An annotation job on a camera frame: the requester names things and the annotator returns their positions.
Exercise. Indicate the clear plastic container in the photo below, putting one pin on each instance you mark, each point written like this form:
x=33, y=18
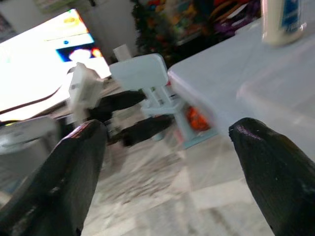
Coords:
x=275, y=103

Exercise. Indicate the flat television screen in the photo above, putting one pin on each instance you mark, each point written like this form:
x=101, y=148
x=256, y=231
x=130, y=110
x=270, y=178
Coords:
x=37, y=61

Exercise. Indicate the decorated green christmas tree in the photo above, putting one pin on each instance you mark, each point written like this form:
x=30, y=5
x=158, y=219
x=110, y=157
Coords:
x=150, y=29

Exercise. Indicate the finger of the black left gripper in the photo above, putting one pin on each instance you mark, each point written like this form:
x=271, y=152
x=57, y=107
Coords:
x=145, y=130
x=120, y=101

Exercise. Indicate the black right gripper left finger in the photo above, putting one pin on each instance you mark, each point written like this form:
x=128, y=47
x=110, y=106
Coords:
x=54, y=191

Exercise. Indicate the white plastic table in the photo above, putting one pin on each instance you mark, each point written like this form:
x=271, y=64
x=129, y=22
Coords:
x=221, y=73

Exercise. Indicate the white bottle with blue label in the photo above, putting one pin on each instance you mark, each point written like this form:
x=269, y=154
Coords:
x=273, y=24

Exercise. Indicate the small white box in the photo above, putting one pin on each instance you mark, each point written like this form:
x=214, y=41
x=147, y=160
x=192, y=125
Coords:
x=121, y=52

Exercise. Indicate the colourful toy pile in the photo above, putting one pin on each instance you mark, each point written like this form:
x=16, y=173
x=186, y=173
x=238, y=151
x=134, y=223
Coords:
x=189, y=19

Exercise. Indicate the orange toy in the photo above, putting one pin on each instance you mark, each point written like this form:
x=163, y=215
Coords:
x=197, y=119

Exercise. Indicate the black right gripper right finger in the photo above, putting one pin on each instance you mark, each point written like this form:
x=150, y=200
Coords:
x=278, y=184

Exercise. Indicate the light blue plastic chair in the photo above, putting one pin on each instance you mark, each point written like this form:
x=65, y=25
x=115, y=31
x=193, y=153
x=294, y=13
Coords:
x=137, y=71

